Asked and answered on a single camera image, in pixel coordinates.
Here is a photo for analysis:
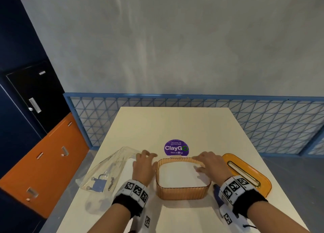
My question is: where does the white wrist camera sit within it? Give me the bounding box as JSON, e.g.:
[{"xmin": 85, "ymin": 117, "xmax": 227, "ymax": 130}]
[
  {"xmin": 219, "ymin": 205, "xmax": 250, "ymax": 233},
  {"xmin": 131, "ymin": 212, "xmax": 152, "ymax": 233}
]

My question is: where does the black wristband with marker tags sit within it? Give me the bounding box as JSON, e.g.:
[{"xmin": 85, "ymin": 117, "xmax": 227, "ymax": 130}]
[
  {"xmin": 218, "ymin": 175, "xmax": 269, "ymax": 220},
  {"xmin": 112, "ymin": 179, "xmax": 150, "ymax": 218}
]

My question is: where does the orange transparent tissue box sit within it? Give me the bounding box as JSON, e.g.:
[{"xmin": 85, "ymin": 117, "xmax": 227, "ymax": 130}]
[{"xmin": 155, "ymin": 157, "xmax": 212, "ymax": 201}]

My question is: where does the white tissue bundle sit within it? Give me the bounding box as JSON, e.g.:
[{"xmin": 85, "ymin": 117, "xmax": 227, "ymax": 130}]
[{"xmin": 158, "ymin": 161, "xmax": 211, "ymax": 188}]

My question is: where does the person's left hand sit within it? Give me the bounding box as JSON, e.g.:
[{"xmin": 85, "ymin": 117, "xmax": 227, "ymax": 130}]
[{"xmin": 132, "ymin": 150, "xmax": 158, "ymax": 188}]

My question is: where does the orange locker cabinet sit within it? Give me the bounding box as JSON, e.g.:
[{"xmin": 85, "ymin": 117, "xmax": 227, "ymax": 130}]
[{"xmin": 0, "ymin": 113, "xmax": 89, "ymax": 220}]

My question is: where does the person's right hand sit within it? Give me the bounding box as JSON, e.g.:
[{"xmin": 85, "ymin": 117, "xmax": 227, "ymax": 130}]
[{"xmin": 192, "ymin": 151, "xmax": 233, "ymax": 186}]

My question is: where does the silver bar locker handle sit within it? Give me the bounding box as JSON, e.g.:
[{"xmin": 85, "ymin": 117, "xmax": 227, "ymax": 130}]
[{"xmin": 28, "ymin": 97, "xmax": 42, "ymax": 114}]

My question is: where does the person's left forearm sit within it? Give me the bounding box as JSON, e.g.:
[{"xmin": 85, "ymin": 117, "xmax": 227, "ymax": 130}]
[{"xmin": 87, "ymin": 204, "xmax": 131, "ymax": 233}]

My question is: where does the cat print tissue pack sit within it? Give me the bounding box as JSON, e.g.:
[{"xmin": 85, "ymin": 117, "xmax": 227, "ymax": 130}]
[{"xmin": 75, "ymin": 146, "xmax": 142, "ymax": 214}]

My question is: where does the blue cleaning cloth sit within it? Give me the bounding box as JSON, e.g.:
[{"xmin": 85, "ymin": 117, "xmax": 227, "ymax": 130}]
[{"xmin": 213, "ymin": 184, "xmax": 223, "ymax": 208}]

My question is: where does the round purple sticker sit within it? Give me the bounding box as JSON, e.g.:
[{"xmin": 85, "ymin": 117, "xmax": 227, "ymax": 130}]
[{"xmin": 164, "ymin": 139, "xmax": 190, "ymax": 157}]

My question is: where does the dark blue locker bank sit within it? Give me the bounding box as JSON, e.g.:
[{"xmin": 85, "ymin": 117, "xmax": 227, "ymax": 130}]
[{"xmin": 0, "ymin": 0, "xmax": 71, "ymax": 233}]

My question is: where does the orange slotted lid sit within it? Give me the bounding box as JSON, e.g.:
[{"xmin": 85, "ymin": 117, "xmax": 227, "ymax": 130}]
[{"xmin": 221, "ymin": 153, "xmax": 273, "ymax": 198}]

